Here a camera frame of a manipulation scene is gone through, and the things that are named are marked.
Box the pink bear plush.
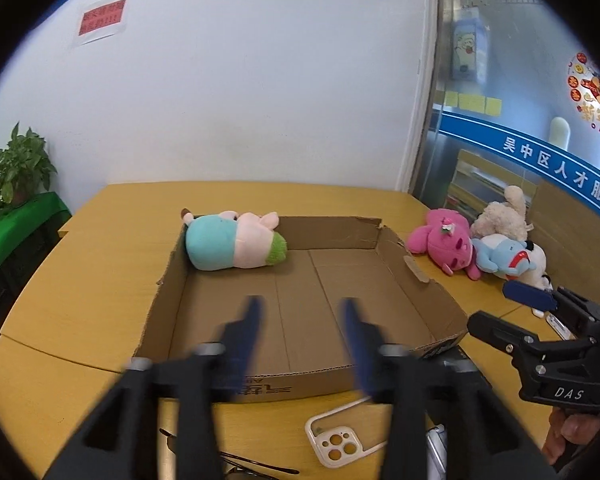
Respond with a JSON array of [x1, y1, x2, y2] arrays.
[[405, 208, 481, 281]]

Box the cardboard box tray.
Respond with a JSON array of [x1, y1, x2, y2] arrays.
[[135, 217, 467, 402]]

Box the blue plush with red band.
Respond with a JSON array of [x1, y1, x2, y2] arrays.
[[471, 233, 536, 280]]

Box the white folding phone stand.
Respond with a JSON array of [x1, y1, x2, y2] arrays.
[[531, 309, 576, 340]]

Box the white plush toy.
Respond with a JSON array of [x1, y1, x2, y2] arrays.
[[514, 240, 553, 290]]

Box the potted green plant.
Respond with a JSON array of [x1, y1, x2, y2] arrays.
[[0, 124, 57, 217]]

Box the green covered side table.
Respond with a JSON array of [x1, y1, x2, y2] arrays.
[[0, 192, 71, 266]]

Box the person right hand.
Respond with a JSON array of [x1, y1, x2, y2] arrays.
[[542, 408, 600, 465]]

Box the red wall notice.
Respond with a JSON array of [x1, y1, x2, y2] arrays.
[[71, 0, 130, 48]]

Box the beige fluffy plush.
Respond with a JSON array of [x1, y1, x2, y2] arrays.
[[470, 185, 533, 242]]

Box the white phone case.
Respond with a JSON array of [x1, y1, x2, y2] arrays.
[[304, 396, 391, 469]]

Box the pink teal pig plush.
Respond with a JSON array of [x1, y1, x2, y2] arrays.
[[181, 208, 287, 272]]

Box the black sunglasses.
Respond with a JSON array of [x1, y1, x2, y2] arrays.
[[158, 427, 300, 480]]

